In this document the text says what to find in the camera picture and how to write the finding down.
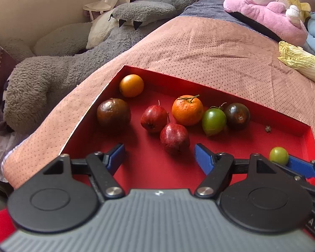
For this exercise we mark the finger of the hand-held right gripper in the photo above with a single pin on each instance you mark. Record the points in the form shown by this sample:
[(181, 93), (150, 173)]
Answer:
[(302, 166)]

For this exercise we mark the mandarin with stem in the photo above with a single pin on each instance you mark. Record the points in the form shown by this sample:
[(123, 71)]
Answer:
[(187, 110)]

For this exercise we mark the grey plush toy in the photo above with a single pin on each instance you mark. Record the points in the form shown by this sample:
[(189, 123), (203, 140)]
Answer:
[(68, 68)]

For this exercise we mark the small green tomato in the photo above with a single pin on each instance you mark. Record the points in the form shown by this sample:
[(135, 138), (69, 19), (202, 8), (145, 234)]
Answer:
[(278, 156)]

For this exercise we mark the small red pear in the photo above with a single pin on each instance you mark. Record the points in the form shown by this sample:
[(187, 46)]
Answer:
[(174, 137), (153, 118)]

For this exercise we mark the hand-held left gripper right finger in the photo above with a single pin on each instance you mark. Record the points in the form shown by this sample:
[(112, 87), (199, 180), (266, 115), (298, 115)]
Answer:
[(203, 158)]

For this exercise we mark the peach dotted blanket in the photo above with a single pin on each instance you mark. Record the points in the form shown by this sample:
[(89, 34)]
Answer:
[(212, 52)]

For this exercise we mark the smooth orange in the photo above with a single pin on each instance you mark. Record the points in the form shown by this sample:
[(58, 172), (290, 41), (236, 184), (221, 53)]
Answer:
[(131, 85)]

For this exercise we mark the napa cabbage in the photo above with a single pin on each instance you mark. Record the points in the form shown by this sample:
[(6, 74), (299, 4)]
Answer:
[(302, 60)]

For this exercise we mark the cream cushion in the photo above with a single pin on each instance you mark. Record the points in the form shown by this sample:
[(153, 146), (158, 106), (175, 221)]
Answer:
[(60, 40)]

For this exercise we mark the grey bed sheet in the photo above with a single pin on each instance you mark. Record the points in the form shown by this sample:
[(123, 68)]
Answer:
[(207, 5)]

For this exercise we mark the brown round fruit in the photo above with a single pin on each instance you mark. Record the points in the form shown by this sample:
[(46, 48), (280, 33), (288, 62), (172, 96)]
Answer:
[(113, 113)]

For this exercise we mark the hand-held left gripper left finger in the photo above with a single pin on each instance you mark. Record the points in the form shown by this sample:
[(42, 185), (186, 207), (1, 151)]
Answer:
[(116, 158)]

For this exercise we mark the dried fruit calyx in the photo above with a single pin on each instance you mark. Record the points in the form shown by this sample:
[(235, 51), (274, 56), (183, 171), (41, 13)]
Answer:
[(267, 129)]

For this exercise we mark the pink plush toy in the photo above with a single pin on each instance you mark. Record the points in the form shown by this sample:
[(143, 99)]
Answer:
[(265, 8)]

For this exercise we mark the red cardboard box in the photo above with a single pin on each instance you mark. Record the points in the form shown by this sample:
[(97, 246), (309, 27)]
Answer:
[(152, 168)]

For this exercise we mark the dark tomato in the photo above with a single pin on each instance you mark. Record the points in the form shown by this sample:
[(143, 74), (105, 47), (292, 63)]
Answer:
[(237, 115)]

